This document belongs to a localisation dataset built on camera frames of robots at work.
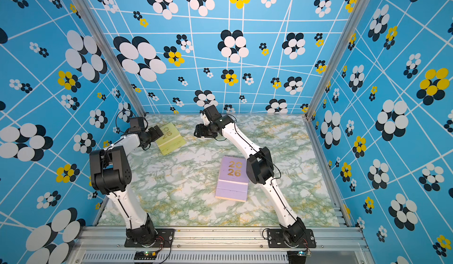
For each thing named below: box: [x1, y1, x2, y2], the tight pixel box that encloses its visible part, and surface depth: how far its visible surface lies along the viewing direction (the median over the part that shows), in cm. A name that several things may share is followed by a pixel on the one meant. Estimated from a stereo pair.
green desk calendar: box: [155, 121, 187, 156], surface depth 107 cm
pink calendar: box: [214, 195, 247, 203], surface depth 84 cm
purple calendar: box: [215, 154, 250, 203], surface depth 86 cm
